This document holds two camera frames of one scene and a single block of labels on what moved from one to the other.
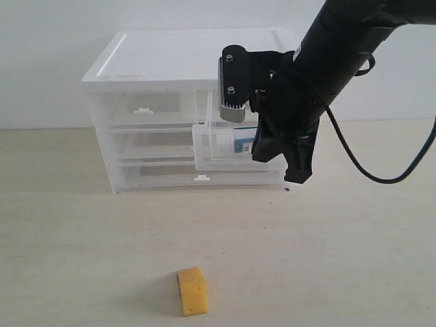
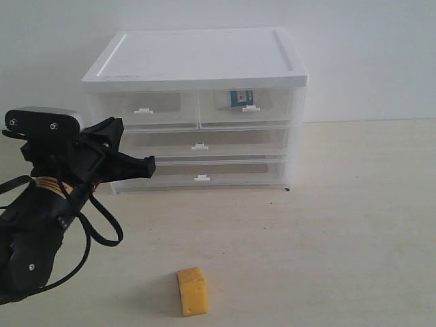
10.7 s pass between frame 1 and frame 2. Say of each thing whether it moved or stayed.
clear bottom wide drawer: stayed
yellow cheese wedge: stayed
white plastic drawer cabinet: stayed
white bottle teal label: moved
